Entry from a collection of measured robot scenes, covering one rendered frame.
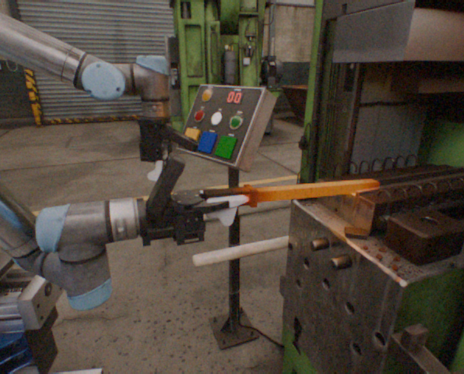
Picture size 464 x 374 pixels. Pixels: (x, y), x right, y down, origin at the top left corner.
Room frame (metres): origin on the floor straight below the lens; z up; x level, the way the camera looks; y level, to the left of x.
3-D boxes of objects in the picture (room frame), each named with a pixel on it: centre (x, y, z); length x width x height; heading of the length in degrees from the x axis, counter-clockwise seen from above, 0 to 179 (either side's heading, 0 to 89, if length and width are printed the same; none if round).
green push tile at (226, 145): (1.00, 0.02, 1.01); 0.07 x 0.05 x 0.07; 45
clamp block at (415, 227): (0.51, -0.38, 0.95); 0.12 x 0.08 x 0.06; 110
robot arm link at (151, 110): (0.82, 0.21, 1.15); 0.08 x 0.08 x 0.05
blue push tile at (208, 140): (1.07, 0.09, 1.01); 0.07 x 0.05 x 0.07; 45
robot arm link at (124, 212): (0.47, 0.19, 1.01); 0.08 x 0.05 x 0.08; 20
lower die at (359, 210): (0.73, -0.46, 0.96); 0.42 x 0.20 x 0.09; 110
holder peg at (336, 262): (0.53, -0.23, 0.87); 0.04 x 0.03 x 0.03; 110
